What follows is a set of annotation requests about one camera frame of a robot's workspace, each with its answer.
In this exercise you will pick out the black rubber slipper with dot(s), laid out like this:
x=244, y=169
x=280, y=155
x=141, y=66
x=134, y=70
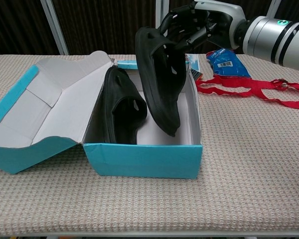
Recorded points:
x=162, y=87
x=124, y=117

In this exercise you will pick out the blue snack packet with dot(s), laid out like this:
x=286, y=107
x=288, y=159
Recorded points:
x=226, y=68

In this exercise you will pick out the light blue shoe box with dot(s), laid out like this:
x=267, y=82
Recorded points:
x=139, y=161

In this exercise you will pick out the grey knitted work glove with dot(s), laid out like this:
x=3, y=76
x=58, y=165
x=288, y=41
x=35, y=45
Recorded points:
x=196, y=75

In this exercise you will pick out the white red printed card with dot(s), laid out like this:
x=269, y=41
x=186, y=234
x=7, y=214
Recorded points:
x=194, y=63

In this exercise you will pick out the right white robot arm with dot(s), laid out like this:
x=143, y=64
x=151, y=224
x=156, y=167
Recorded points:
x=276, y=42

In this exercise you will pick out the white metal partition post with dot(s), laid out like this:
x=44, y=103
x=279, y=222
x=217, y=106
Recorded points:
x=273, y=6
x=54, y=27
x=159, y=10

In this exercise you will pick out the beige cloth-covered table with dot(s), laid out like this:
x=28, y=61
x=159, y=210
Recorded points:
x=139, y=206

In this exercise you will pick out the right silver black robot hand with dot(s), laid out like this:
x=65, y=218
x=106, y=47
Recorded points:
x=221, y=12

